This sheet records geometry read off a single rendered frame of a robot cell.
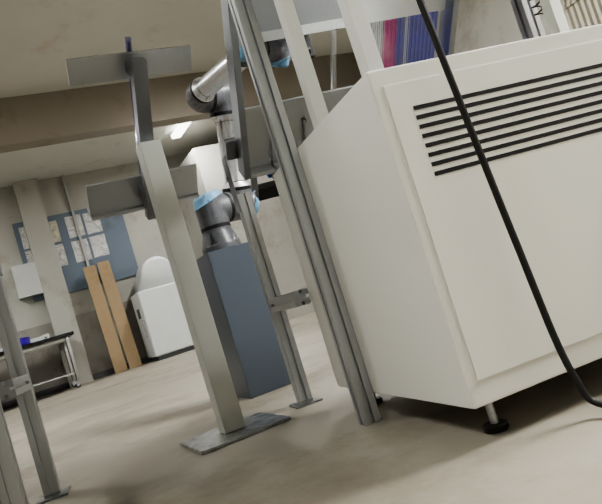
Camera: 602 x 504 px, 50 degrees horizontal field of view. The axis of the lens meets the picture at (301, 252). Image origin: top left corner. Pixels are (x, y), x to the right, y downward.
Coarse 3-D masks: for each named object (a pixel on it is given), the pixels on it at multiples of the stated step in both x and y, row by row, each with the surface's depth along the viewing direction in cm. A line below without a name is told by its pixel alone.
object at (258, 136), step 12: (300, 96) 189; (324, 96) 191; (336, 96) 193; (252, 108) 184; (288, 108) 189; (300, 108) 190; (252, 120) 186; (264, 120) 188; (288, 120) 191; (300, 120) 192; (252, 132) 188; (264, 132) 190; (300, 132) 195; (252, 144) 190; (264, 144) 192; (300, 144) 197; (252, 156) 192; (264, 156) 194
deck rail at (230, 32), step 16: (224, 0) 163; (224, 16) 166; (224, 32) 170; (240, 64) 171; (240, 80) 173; (240, 96) 176; (240, 112) 179; (240, 128) 181; (240, 144) 185; (240, 160) 190
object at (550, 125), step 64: (448, 64) 101; (512, 64) 111; (576, 64) 115; (448, 128) 106; (512, 128) 109; (576, 128) 113; (448, 192) 104; (512, 192) 107; (576, 192) 111; (448, 256) 102; (512, 256) 105; (576, 256) 109; (512, 320) 104; (576, 320) 107; (576, 384) 99
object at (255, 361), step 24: (216, 264) 235; (240, 264) 239; (216, 288) 235; (240, 288) 237; (216, 312) 242; (240, 312) 235; (264, 312) 239; (240, 336) 234; (264, 336) 237; (240, 360) 232; (264, 360) 236; (240, 384) 238; (264, 384) 234; (288, 384) 238
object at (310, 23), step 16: (256, 0) 164; (272, 0) 165; (304, 0) 169; (320, 0) 170; (336, 0) 172; (368, 0) 180; (384, 0) 182; (400, 0) 184; (432, 0) 189; (256, 16) 166; (272, 16) 168; (304, 16) 171; (320, 16) 173; (336, 16) 175; (368, 16) 183; (384, 16) 185; (400, 16) 187; (272, 32) 174; (304, 32) 178
